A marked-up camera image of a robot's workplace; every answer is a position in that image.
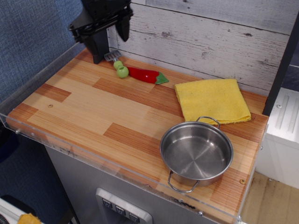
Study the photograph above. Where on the yellow folded cloth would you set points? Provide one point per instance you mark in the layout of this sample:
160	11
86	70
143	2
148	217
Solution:
220	99

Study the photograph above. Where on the black vertical post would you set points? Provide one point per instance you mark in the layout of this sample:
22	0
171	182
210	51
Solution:
283	67
97	44

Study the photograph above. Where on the white ribbed cabinet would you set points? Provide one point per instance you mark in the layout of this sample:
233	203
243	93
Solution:
278	157

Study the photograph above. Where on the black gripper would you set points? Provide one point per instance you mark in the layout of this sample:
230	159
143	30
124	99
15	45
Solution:
98	15

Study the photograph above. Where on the red toy chili pepper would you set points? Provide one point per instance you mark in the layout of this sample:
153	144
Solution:
149	76

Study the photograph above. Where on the silver dispenser button panel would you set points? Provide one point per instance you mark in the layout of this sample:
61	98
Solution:
122	207

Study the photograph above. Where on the right black vertical post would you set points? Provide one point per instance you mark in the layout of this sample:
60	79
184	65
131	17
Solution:
283	67

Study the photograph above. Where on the stainless steel pot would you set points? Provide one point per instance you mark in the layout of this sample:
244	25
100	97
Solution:
196	153

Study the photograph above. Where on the green handled toy spatula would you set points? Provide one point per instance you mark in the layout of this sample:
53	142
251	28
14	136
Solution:
121	70

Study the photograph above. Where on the yellow object with black hose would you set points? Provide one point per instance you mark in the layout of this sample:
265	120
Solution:
23	219

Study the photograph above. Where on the grey toy fridge cabinet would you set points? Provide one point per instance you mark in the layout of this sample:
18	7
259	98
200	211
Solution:
81	180

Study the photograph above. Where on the left black vertical post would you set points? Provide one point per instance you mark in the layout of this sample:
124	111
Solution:
97	44

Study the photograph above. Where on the clear acrylic table guard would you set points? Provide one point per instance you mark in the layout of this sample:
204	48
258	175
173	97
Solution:
116	125

